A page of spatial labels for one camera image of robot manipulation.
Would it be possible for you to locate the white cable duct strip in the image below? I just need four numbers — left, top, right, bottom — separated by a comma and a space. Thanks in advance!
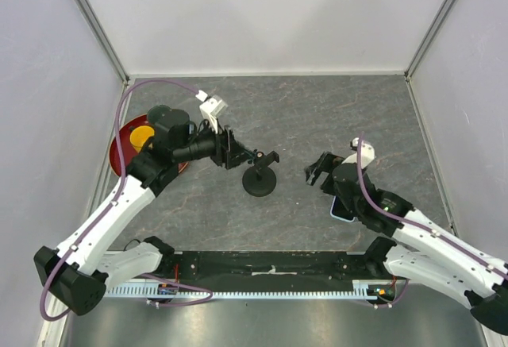
105, 279, 379, 301

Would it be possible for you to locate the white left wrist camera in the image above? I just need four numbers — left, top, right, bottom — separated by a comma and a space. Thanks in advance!
195, 90, 228, 134

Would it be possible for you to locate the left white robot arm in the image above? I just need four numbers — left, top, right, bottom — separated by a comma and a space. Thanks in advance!
33, 105, 262, 321

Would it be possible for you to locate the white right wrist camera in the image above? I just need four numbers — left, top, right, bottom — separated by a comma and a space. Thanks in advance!
343, 137, 375, 170

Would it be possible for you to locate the yellow cup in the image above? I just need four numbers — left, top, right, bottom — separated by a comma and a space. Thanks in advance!
129, 125, 155, 152

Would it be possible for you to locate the black phone stand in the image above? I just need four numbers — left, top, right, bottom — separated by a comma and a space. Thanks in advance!
242, 151, 279, 197

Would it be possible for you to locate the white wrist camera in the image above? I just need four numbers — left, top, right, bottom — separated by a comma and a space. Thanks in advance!
343, 137, 375, 170
195, 90, 228, 134

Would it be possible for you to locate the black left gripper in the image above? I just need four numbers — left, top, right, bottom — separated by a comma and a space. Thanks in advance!
174, 115, 256, 170

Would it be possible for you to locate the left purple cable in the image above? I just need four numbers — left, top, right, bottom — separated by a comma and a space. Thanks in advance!
40, 79, 203, 322

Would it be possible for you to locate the phone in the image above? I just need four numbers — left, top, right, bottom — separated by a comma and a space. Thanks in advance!
329, 196, 356, 223

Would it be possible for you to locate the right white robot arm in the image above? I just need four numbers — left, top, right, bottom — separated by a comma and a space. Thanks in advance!
305, 145, 507, 335

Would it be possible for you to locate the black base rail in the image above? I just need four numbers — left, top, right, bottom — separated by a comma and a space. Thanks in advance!
155, 251, 392, 280

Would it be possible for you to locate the dark green cup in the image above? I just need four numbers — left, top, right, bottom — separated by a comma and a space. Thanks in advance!
146, 105, 171, 124

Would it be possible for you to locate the round red tray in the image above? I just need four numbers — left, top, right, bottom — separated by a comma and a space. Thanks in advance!
109, 114, 191, 176

